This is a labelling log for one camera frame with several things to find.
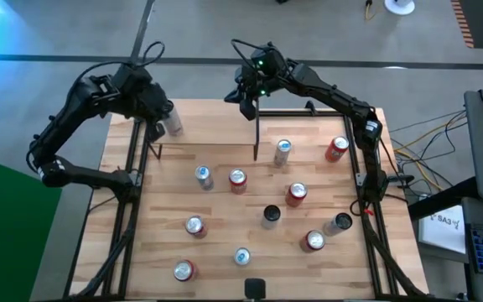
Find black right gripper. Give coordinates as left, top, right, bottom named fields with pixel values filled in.
left=223, top=44, right=288, bottom=122

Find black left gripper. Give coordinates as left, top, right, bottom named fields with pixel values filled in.
left=138, top=81, right=174, bottom=143

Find white Celsius can black lid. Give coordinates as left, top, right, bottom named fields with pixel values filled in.
left=162, top=103, right=184, bottom=138
left=261, top=204, right=283, bottom=231
left=322, top=212, right=354, bottom=237

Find silver blue Red Bull can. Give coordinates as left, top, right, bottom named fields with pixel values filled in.
left=273, top=138, right=293, bottom=168
left=194, top=164, right=216, bottom=192
left=233, top=247, right=252, bottom=267

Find orange Fanta can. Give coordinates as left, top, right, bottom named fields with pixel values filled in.
left=228, top=168, right=248, bottom=195
left=324, top=135, right=351, bottom=164

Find red Coca-Cola can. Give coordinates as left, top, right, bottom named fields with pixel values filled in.
left=284, top=181, right=309, bottom=208

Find wooden shelf black metal legs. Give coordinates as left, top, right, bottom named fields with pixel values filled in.
left=147, top=98, right=264, bottom=163

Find red soda can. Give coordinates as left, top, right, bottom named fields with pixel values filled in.
left=299, top=229, right=326, bottom=254
left=173, top=259, right=200, bottom=283
left=184, top=215, right=209, bottom=240

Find black power connector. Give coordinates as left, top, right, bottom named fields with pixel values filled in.
left=387, top=174, right=415, bottom=186

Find green floor mat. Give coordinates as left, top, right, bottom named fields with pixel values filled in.
left=0, top=153, right=63, bottom=302

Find white round stand base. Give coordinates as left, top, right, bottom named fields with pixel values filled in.
left=383, top=0, right=416, bottom=17

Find black desk beam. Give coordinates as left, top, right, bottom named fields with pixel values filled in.
left=407, top=175, right=480, bottom=221

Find white SA3 sign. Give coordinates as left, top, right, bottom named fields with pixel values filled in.
left=417, top=204, right=468, bottom=256

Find black camera cable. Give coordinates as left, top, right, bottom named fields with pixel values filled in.
left=69, top=40, right=166, bottom=102
left=230, top=39, right=267, bottom=71

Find yellow floor cable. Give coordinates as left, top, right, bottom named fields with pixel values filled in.
left=392, top=111, right=469, bottom=192

